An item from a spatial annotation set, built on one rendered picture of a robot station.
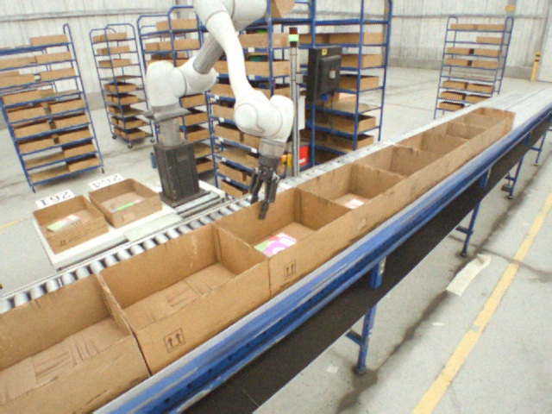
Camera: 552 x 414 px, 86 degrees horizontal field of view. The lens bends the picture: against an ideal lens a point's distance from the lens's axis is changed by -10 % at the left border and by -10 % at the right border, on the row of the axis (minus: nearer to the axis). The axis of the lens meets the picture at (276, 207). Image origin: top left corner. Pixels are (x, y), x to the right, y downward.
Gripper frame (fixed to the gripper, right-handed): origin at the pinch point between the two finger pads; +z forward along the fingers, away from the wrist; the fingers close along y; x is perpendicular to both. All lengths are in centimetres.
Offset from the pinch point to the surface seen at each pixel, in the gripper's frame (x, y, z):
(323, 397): -45, -29, 92
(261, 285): 19.8, -28.7, 12.6
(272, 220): -9.3, 0.0, 5.2
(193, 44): -95, 250, -94
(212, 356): 38, -35, 26
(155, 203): 3, 78, 25
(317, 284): 1.7, -35.2, 12.6
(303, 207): -19.8, -4.9, -1.8
